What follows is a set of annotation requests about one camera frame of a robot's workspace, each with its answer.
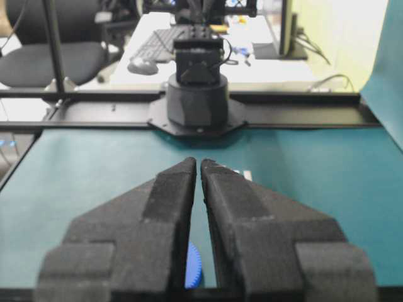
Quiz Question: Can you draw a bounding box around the white desk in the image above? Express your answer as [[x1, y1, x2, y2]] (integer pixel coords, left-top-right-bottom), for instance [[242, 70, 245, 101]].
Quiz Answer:
[[110, 13, 317, 91]]

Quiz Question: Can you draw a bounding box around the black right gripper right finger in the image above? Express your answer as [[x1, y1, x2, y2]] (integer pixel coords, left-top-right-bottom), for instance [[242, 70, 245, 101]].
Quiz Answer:
[[201, 159, 378, 301]]

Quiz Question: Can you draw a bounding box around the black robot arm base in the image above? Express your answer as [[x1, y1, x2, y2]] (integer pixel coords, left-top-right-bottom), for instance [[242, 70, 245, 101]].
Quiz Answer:
[[147, 25, 247, 137]]

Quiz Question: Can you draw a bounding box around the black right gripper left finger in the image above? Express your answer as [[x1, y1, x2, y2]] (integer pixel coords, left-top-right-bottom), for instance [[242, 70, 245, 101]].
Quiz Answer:
[[34, 157, 196, 301]]

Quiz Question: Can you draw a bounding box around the teal backdrop sheet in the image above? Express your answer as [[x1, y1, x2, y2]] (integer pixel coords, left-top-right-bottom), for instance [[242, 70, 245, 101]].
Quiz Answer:
[[361, 1, 402, 148]]

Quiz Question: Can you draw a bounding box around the computer monitor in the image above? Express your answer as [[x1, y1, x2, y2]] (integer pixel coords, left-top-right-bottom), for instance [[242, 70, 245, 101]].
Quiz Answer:
[[253, 0, 308, 60]]

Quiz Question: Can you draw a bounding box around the black office chair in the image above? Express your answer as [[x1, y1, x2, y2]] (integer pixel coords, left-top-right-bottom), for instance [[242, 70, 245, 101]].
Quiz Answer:
[[1, 1, 107, 88]]

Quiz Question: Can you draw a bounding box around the black computer keyboard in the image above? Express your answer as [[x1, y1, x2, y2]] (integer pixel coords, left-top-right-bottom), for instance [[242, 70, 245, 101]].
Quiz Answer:
[[132, 26, 184, 64]]

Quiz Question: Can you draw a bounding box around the large blue plastic gear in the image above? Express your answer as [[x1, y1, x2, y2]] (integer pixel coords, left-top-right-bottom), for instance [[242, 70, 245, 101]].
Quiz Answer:
[[184, 242, 202, 289]]

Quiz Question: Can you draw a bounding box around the grey computer mouse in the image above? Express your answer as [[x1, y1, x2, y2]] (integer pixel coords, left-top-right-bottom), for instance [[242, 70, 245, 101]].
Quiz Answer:
[[127, 57, 159, 76]]

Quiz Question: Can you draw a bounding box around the black vertical frame post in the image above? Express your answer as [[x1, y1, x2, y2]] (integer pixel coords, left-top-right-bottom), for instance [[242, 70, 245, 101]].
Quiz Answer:
[[42, 0, 65, 92]]

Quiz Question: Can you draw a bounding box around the black aluminium frame rail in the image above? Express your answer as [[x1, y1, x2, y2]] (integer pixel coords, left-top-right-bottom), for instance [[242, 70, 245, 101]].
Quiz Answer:
[[1, 89, 380, 137]]

